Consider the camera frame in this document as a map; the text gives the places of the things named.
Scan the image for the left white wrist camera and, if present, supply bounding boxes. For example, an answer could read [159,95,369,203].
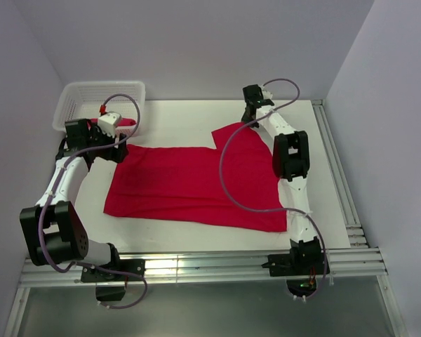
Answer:
[97,112,122,137]

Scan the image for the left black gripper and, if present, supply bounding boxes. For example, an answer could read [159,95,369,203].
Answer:
[86,123,128,164]

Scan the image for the rolled red t shirt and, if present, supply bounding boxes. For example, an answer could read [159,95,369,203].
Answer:
[118,118,137,127]

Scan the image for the white plastic basket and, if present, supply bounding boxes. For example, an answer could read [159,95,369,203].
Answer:
[52,81,146,132]

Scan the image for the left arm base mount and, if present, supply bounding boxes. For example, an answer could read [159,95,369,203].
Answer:
[80,259,145,303]

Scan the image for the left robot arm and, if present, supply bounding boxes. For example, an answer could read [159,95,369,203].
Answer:
[20,112,128,280]

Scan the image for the aluminium right rail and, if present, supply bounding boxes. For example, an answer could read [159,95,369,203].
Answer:
[311,99,368,246]

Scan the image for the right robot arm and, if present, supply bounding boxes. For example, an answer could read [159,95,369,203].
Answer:
[241,84,329,277]

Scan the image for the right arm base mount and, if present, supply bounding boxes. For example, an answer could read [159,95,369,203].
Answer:
[262,249,330,300]

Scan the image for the aluminium front rail frame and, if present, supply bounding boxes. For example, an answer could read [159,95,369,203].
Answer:
[3,245,408,337]

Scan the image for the red t shirt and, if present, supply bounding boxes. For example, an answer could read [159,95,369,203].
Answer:
[118,118,137,127]
[104,123,287,232]

